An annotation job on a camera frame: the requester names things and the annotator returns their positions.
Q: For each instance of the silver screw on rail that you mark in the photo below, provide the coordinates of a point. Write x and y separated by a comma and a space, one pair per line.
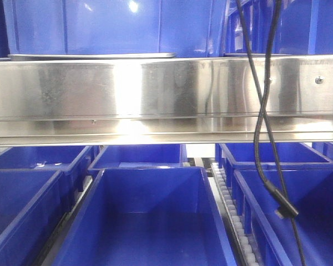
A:
319, 80

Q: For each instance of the stainless steel shelf front rail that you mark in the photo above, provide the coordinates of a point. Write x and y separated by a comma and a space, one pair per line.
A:
176, 100

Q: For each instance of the blue bin rear left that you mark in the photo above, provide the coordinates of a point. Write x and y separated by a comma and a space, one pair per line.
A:
73, 161

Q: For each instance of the roller track lower shelf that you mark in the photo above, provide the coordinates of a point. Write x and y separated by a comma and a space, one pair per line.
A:
246, 249

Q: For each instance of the silver metal tray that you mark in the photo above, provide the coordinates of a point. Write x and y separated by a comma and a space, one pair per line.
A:
46, 57

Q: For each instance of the blue bin rear centre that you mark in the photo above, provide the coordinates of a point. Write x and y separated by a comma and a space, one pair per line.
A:
153, 155

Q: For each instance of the blue bin lower left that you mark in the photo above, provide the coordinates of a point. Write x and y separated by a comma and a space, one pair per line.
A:
31, 205

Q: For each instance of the blue bin upper right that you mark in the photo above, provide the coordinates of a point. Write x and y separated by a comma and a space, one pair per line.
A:
304, 27

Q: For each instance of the blue bin lower right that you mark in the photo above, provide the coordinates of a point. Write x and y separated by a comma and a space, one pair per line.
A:
311, 192

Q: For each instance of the blue bin lower centre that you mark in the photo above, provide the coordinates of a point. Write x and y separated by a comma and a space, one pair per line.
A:
148, 216

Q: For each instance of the large blue bin upper left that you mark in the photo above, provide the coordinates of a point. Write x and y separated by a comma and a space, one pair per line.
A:
190, 29

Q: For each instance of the blue bin rear right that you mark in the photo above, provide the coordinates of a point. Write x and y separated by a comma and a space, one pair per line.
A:
293, 156

